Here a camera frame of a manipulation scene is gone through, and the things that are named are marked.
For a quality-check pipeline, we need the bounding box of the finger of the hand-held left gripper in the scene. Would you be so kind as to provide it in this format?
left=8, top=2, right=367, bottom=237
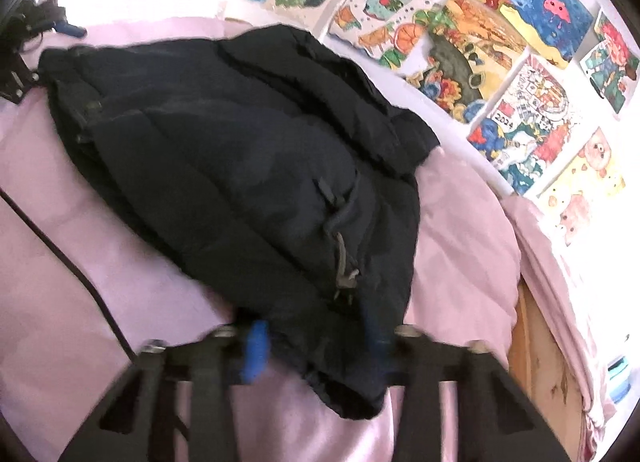
left=50, top=17, right=87, bottom=40

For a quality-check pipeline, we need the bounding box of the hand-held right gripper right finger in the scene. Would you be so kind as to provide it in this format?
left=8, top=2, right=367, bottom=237
left=362, top=302, right=571, bottom=462

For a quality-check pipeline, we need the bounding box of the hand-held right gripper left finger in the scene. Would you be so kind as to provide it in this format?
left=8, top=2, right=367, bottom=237
left=57, top=321, right=272, bottom=462

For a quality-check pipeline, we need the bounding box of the black padded jacket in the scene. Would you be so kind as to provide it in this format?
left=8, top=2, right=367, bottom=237
left=37, top=25, right=442, bottom=421

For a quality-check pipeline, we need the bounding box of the pink bed cover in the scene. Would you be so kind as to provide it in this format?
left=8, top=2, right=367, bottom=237
left=0, top=17, right=524, bottom=462

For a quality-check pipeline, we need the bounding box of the folded pink blanket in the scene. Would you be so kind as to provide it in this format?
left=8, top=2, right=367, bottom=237
left=500, top=196, right=618, bottom=448

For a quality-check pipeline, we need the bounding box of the light blue container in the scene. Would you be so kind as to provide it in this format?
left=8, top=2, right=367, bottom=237
left=606, top=356, right=632, bottom=404

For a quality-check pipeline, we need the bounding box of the pigs and chicks drawing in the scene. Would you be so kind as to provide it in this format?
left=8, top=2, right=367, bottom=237
left=536, top=126, right=627, bottom=249

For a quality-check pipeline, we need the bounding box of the city and dragon drawing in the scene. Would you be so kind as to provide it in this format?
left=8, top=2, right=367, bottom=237
left=466, top=54, right=582, bottom=196

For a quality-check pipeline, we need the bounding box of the drinks and oranges drawing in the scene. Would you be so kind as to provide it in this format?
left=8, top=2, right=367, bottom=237
left=326, top=0, right=442, bottom=74

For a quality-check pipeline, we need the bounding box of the autumn landscape drawing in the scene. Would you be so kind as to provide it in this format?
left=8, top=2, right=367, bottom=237
left=404, top=0, right=529, bottom=124

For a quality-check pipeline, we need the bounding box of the red-haired figure drawing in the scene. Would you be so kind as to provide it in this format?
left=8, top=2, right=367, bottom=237
left=579, top=9, right=640, bottom=116

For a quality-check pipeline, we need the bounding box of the pink jellyfish drawing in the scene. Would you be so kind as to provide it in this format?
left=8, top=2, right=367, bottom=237
left=499, top=0, right=602, bottom=69

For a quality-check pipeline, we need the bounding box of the wooden bed frame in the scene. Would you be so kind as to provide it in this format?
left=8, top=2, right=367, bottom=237
left=507, top=281, right=587, bottom=462

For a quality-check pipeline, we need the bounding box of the black cable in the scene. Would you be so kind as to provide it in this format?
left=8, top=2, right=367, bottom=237
left=0, top=186, right=138, bottom=360

